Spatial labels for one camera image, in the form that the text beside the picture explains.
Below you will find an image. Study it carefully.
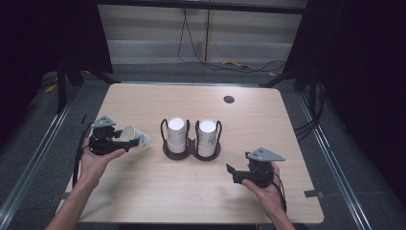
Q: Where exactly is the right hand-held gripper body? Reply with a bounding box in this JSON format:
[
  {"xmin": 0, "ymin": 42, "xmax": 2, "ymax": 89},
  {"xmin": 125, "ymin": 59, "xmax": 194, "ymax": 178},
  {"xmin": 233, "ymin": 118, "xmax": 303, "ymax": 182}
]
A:
[{"xmin": 244, "ymin": 146, "xmax": 286, "ymax": 189}]

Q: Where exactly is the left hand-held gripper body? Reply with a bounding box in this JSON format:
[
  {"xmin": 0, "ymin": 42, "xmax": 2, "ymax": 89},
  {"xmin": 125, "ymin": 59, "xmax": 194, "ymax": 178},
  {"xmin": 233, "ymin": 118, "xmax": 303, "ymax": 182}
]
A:
[{"xmin": 88, "ymin": 115, "xmax": 124, "ymax": 157}]

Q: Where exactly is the floral paper cup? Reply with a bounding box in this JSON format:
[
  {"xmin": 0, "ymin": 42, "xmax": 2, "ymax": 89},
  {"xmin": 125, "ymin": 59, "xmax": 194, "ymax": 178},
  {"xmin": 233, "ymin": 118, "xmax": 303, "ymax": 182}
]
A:
[{"xmin": 119, "ymin": 125, "xmax": 151, "ymax": 151}]

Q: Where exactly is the stack of paper cups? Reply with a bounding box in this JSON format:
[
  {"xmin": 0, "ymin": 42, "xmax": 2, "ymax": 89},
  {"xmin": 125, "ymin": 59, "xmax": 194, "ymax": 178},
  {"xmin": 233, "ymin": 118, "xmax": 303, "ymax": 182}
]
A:
[
  {"xmin": 197, "ymin": 119, "xmax": 218, "ymax": 158},
  {"xmin": 167, "ymin": 117, "xmax": 188, "ymax": 154}
]

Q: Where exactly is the dark brown cup holder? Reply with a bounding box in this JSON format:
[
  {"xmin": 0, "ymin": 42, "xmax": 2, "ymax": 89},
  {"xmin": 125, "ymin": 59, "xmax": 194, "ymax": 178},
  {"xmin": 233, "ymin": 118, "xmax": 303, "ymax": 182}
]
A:
[{"xmin": 160, "ymin": 118, "xmax": 223, "ymax": 161}]

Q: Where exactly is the person's left hand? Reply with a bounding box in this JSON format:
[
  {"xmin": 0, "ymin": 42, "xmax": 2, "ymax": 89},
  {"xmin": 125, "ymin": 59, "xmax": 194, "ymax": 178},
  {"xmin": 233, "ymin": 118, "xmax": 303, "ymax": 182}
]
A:
[{"xmin": 78, "ymin": 145, "xmax": 127, "ymax": 187}]

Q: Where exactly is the person's right hand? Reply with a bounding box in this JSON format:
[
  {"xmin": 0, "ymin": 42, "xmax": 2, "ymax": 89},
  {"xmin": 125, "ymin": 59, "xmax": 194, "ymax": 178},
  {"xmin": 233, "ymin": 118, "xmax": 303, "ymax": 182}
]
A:
[{"xmin": 241, "ymin": 161, "xmax": 287, "ymax": 221}]

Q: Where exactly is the black metal stand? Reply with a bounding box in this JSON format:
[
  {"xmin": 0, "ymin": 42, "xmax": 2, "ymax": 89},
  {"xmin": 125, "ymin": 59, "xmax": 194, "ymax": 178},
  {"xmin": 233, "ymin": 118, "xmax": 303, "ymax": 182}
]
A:
[
  {"xmin": 56, "ymin": 61, "xmax": 121, "ymax": 114},
  {"xmin": 259, "ymin": 68, "xmax": 301, "ymax": 89}
]

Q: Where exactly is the black curtain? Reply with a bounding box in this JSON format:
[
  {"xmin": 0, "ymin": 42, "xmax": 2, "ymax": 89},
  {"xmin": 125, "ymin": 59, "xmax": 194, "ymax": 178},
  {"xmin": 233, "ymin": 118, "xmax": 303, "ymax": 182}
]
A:
[
  {"xmin": 0, "ymin": 0, "xmax": 114, "ymax": 154},
  {"xmin": 282, "ymin": 0, "xmax": 406, "ymax": 209}
]

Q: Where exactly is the black metal crossbar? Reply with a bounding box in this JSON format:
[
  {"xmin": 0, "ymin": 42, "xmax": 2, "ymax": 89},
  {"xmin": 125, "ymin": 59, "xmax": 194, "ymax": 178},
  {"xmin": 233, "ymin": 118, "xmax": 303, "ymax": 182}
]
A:
[{"xmin": 97, "ymin": 0, "xmax": 307, "ymax": 15}]

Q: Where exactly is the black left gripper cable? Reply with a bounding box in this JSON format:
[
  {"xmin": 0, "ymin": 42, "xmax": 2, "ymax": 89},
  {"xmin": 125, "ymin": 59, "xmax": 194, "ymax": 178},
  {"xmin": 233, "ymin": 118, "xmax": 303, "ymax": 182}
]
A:
[{"xmin": 72, "ymin": 123, "xmax": 95, "ymax": 189}]

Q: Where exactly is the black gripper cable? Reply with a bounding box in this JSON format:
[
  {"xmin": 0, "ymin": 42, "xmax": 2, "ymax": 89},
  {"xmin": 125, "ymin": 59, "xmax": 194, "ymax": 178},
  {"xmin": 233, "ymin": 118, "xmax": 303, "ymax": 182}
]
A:
[
  {"xmin": 72, "ymin": 123, "xmax": 95, "ymax": 189},
  {"xmin": 271, "ymin": 172, "xmax": 287, "ymax": 215}
]

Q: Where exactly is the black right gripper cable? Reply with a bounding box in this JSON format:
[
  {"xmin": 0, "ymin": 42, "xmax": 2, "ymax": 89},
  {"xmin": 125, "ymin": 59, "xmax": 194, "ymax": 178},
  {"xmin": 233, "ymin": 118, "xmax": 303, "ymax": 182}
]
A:
[{"xmin": 271, "ymin": 172, "xmax": 287, "ymax": 215}]

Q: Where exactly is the metal floor rail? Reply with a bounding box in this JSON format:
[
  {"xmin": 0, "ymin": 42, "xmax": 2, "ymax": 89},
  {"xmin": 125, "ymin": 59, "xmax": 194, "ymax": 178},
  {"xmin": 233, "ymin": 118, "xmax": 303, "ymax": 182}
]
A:
[
  {"xmin": 0, "ymin": 92, "xmax": 80, "ymax": 221},
  {"xmin": 296, "ymin": 92, "xmax": 372, "ymax": 230}
]

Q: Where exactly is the bundle of black floor cables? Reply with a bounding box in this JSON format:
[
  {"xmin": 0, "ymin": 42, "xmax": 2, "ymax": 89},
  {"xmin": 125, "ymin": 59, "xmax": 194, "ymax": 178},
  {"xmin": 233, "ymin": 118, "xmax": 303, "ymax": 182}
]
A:
[{"xmin": 293, "ymin": 80, "xmax": 327, "ymax": 143}]

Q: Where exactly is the black wall cable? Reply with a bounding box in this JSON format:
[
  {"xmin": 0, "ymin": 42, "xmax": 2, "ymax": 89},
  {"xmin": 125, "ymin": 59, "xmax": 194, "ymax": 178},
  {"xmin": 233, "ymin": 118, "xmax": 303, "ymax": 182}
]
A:
[{"xmin": 177, "ymin": 8, "xmax": 288, "ymax": 74}]

